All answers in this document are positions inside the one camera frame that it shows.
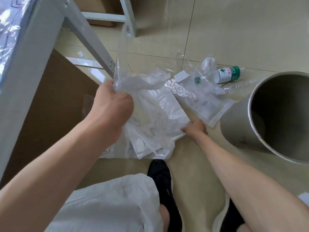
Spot clear plastic bag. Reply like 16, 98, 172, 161
112, 26, 191, 160

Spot small brown cardboard box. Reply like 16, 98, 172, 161
77, 0, 127, 27

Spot clear zip pouch with label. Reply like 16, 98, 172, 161
173, 86, 236, 129

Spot person's left leg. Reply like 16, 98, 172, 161
159, 204, 171, 232

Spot black shoe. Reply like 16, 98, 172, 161
147, 159, 183, 232
213, 191, 246, 232

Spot person's right forearm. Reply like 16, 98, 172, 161
192, 133, 309, 232

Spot grey cylindrical waste bin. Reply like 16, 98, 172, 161
220, 71, 309, 165

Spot white trousers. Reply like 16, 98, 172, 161
44, 174, 161, 232

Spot white metal table frame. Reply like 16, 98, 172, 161
0, 0, 137, 184

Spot person's left hand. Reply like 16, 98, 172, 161
90, 80, 134, 132

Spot plastic bottle green white label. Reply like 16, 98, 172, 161
213, 66, 246, 84

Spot white plastic packet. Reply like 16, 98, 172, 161
128, 89, 191, 160

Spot large brown cardboard box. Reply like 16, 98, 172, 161
0, 49, 107, 189

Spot crushed clear plastic bottle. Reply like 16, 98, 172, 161
223, 78, 264, 96

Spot black right shoe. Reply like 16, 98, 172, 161
213, 191, 246, 232

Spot person's left forearm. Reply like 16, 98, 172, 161
0, 113, 126, 232

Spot crumpled silver foil piece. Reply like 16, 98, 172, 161
165, 79, 194, 98

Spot person's right hand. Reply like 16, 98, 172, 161
181, 119, 208, 139

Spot clear plastic wrap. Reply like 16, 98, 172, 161
154, 54, 219, 94

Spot black left shoe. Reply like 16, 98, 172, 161
147, 159, 183, 232

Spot white paper label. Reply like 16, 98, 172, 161
174, 71, 190, 82

